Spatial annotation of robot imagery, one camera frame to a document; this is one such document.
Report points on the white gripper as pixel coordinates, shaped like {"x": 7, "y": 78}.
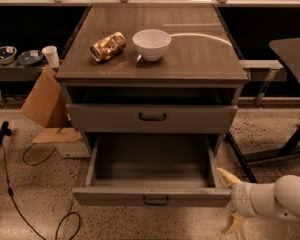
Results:
{"x": 240, "y": 199}

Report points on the grey drawer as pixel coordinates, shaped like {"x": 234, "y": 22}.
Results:
{"x": 152, "y": 170}
{"x": 152, "y": 118}

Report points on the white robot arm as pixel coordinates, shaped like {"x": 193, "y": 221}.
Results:
{"x": 279, "y": 200}

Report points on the grey drawer cabinet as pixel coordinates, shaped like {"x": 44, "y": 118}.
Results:
{"x": 200, "y": 66}

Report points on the grey top drawer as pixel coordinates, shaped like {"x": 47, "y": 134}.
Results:
{"x": 152, "y": 118}

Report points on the black stand base right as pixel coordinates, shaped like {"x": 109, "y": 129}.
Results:
{"x": 290, "y": 148}

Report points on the white bowl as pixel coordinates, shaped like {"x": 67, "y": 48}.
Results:
{"x": 151, "y": 44}

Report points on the crushed gold soda can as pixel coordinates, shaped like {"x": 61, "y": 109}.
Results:
{"x": 108, "y": 47}

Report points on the cardboard box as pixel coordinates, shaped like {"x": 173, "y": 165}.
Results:
{"x": 45, "y": 106}

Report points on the white paper cup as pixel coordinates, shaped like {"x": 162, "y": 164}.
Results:
{"x": 51, "y": 54}

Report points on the blue bowl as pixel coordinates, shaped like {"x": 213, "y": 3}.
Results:
{"x": 30, "y": 58}
{"x": 7, "y": 54}

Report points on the grey low shelf left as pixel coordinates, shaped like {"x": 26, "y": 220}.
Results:
{"x": 15, "y": 72}

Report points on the blue bowl far left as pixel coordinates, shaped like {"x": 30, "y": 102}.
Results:
{"x": 7, "y": 54}

